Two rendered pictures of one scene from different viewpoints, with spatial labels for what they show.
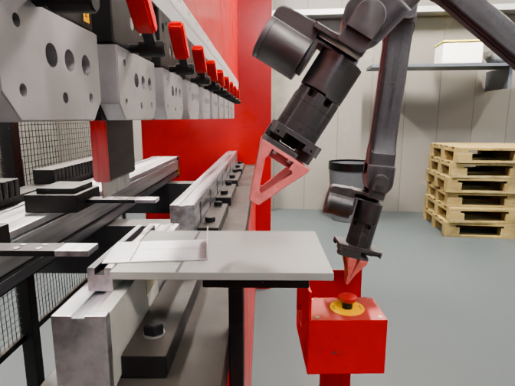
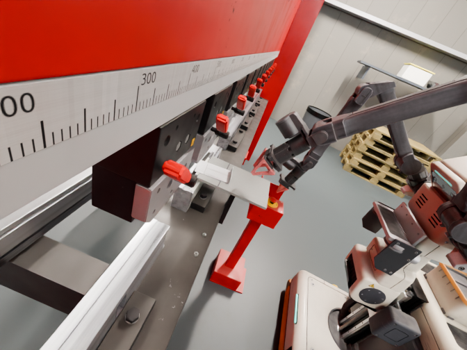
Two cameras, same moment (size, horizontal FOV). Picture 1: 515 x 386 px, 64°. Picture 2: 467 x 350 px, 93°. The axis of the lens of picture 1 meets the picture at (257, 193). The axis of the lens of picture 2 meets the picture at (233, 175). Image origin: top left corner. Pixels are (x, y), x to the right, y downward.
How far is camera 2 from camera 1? 0.32 m
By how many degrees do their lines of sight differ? 21
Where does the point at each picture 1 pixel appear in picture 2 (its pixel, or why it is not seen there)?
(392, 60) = not seen: hidden behind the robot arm
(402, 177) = not seen: hidden behind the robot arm
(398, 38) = (350, 110)
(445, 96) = not seen: hidden behind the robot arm
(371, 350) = (272, 220)
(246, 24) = (299, 16)
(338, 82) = (299, 150)
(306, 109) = (283, 154)
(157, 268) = (212, 181)
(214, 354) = (219, 210)
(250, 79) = (287, 52)
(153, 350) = (201, 203)
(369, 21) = (320, 139)
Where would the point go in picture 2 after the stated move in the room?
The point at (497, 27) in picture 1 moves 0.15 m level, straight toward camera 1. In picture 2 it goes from (395, 125) to (392, 128)
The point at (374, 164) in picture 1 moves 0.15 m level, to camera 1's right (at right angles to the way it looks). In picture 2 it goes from (310, 156) to (338, 168)
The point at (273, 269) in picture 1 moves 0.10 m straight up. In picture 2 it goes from (248, 198) to (260, 176)
